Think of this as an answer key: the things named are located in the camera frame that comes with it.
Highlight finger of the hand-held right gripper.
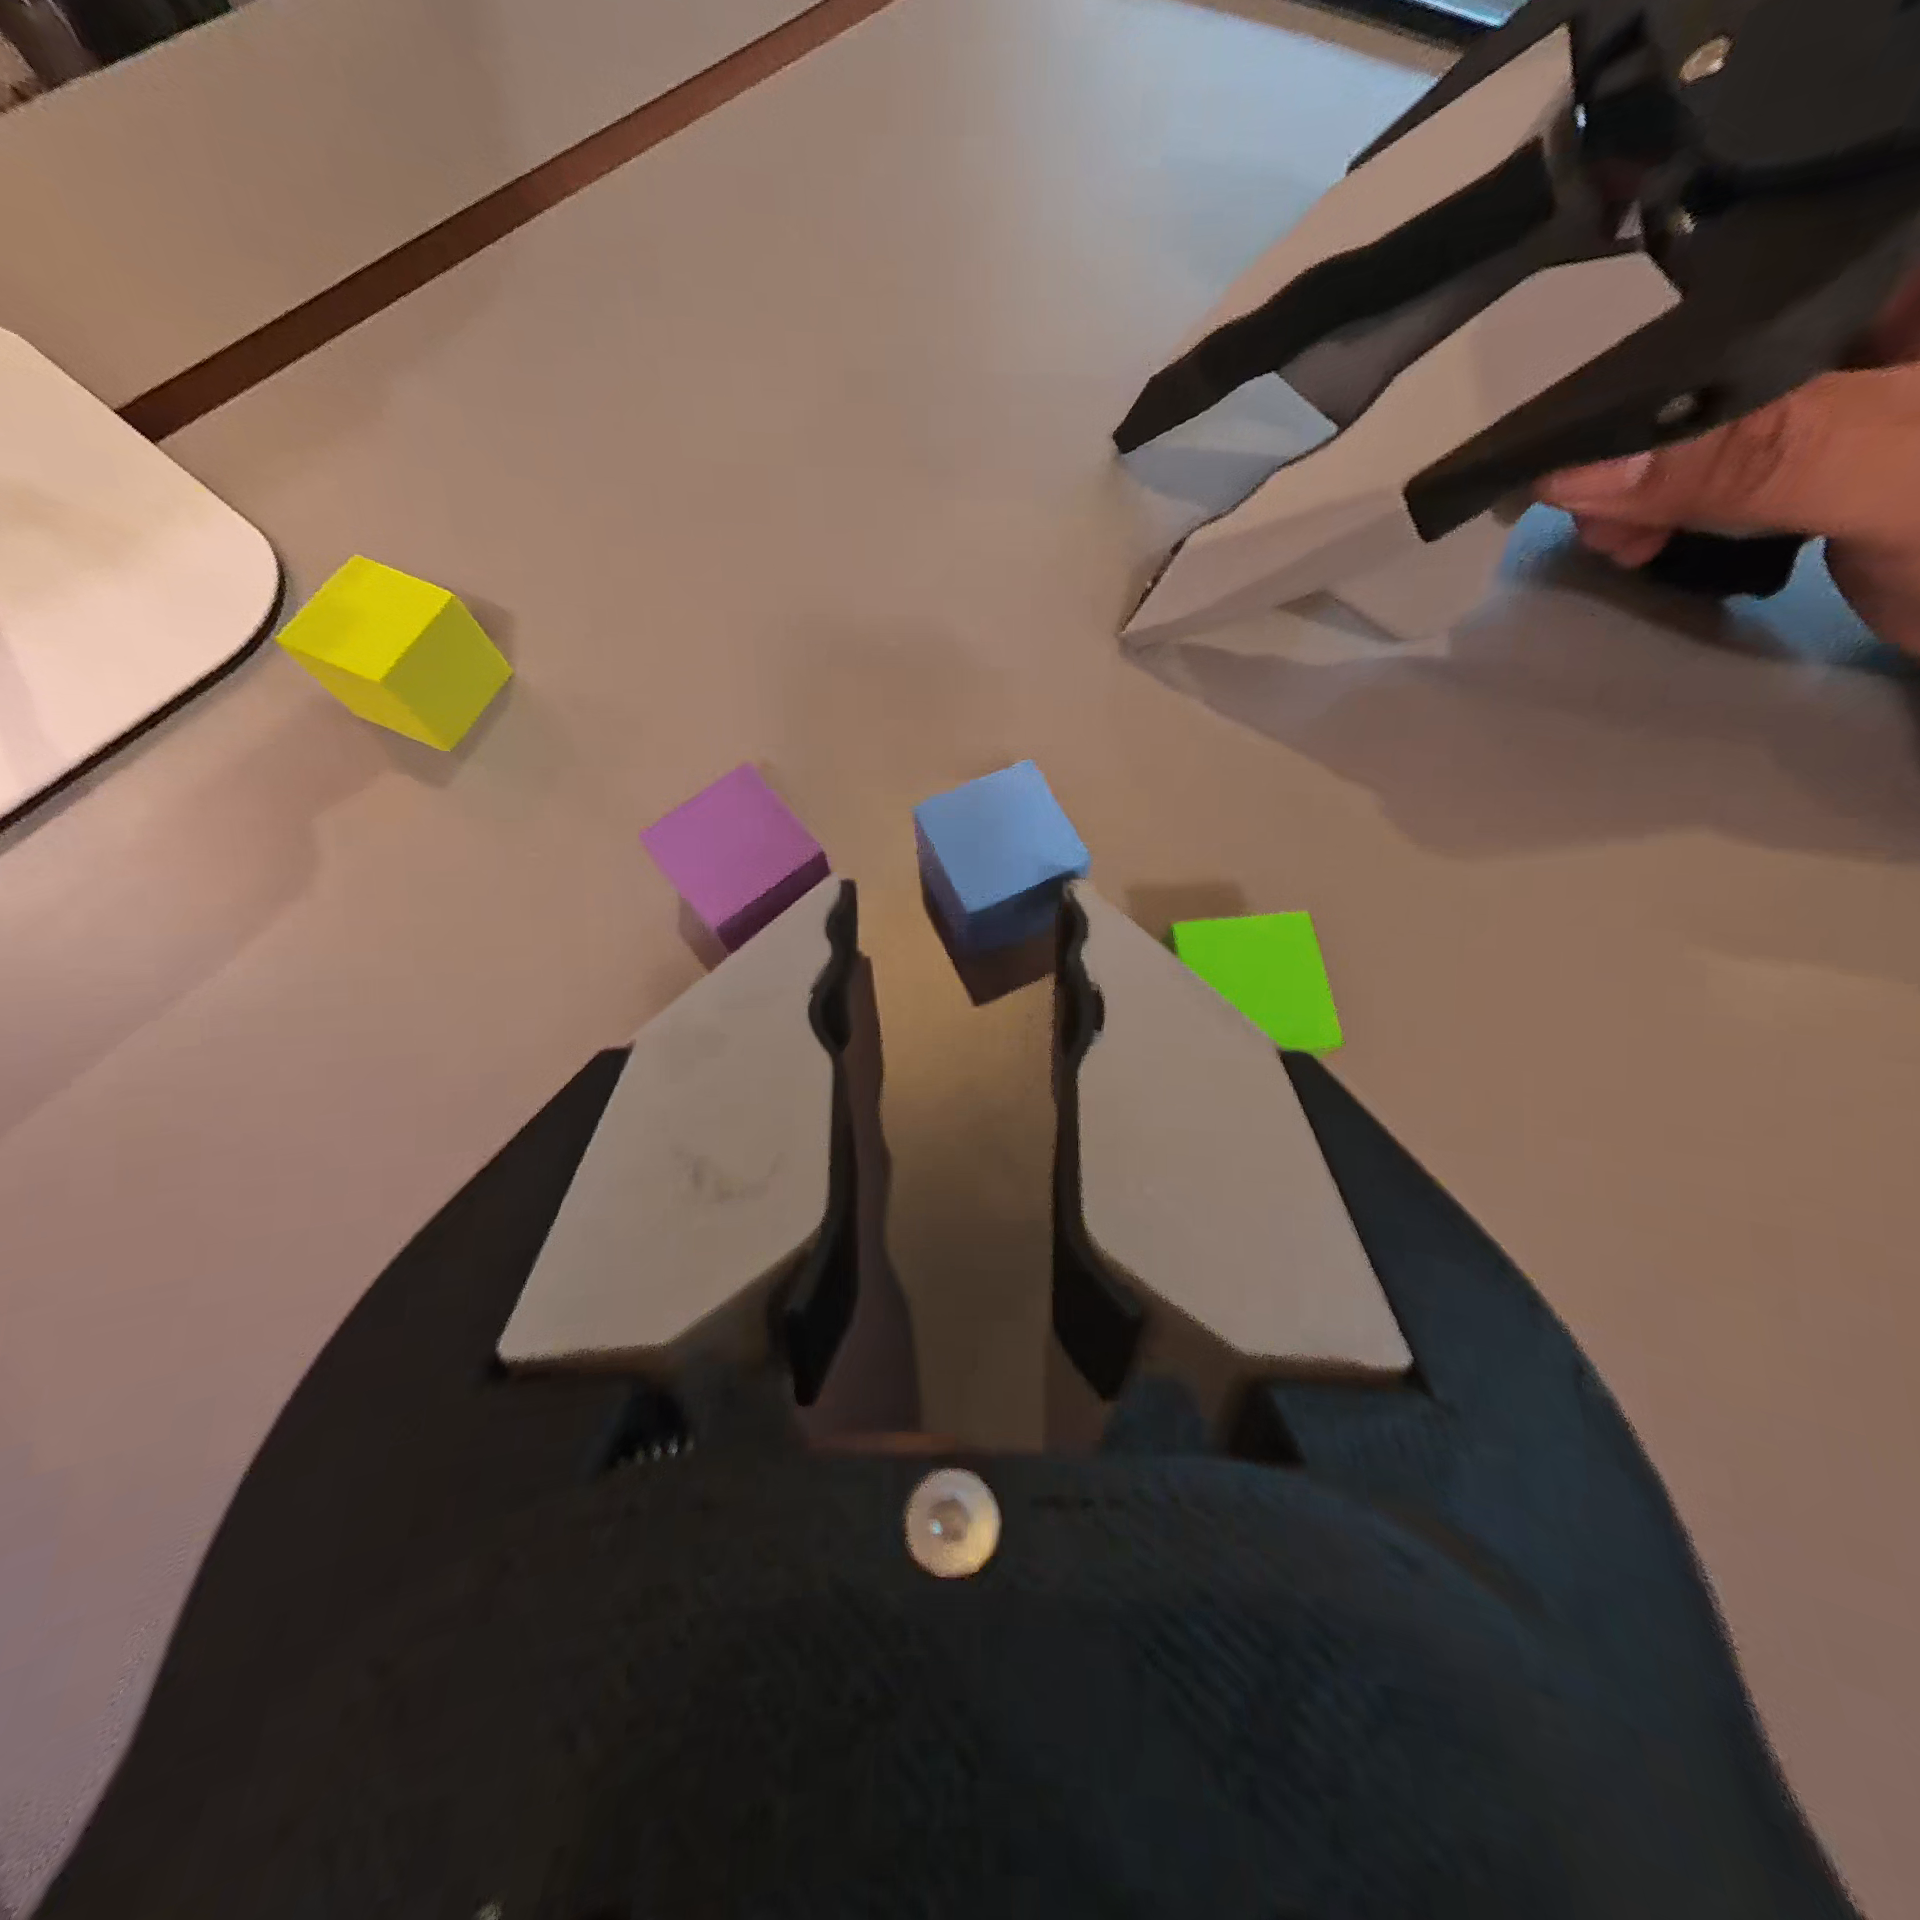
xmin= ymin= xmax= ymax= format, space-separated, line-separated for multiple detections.
xmin=1118 ymin=251 xmax=1684 ymax=652
xmin=1112 ymin=38 xmax=1619 ymax=454

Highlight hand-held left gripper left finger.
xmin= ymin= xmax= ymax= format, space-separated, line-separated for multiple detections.
xmin=495 ymin=879 xmax=864 ymax=1404

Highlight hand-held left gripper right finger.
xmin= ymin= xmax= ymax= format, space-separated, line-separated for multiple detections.
xmin=1054 ymin=883 xmax=1415 ymax=1402

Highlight green foam cube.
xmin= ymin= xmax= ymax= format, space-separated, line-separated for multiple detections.
xmin=1171 ymin=911 xmax=1344 ymax=1057

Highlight purple foam cube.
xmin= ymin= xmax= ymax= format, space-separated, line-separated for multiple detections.
xmin=640 ymin=761 xmax=831 ymax=954

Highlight blue foam cube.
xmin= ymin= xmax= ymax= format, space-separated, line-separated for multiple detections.
xmin=911 ymin=759 xmax=1093 ymax=962

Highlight yellow foam cube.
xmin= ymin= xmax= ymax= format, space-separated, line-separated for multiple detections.
xmin=277 ymin=556 xmax=514 ymax=752

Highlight person's right hand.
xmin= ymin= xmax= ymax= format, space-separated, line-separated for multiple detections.
xmin=1546 ymin=360 xmax=1920 ymax=654

